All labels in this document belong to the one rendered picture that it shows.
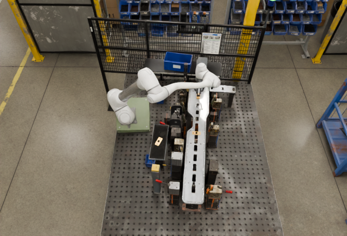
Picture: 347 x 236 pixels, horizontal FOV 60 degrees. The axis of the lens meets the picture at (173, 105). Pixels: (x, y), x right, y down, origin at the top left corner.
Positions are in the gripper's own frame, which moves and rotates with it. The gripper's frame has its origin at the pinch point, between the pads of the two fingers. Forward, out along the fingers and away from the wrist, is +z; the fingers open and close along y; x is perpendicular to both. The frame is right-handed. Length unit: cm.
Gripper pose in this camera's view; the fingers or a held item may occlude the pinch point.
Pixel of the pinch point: (198, 93)
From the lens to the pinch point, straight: 321.1
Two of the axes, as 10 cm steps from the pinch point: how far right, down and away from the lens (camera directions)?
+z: 0.0, 6.3, 7.8
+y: 10.0, 0.7, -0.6
